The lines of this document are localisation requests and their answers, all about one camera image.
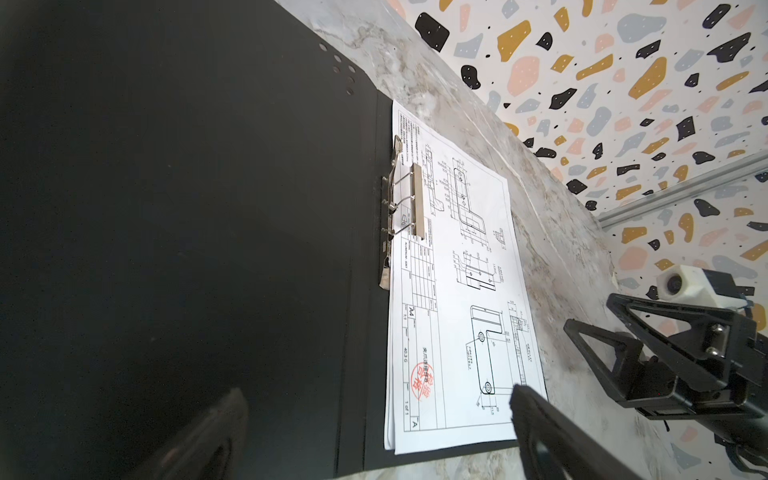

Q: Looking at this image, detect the printed paper sheet with diagram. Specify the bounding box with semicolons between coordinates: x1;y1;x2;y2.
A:
384;104;546;455

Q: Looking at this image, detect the orange folder black inside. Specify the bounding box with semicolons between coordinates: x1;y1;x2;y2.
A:
0;0;520;480

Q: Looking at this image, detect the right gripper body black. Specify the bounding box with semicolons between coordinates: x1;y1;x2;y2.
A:
637;332;767;474

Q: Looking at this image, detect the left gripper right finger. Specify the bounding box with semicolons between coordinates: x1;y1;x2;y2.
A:
509;385;638;479

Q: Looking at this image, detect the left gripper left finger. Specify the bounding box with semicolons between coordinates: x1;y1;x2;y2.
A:
125;388;249;479

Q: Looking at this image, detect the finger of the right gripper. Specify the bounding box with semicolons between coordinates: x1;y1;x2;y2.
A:
607;293;762;390
564;319;678;411

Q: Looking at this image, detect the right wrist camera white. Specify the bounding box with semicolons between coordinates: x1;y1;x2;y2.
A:
656;265;754;310

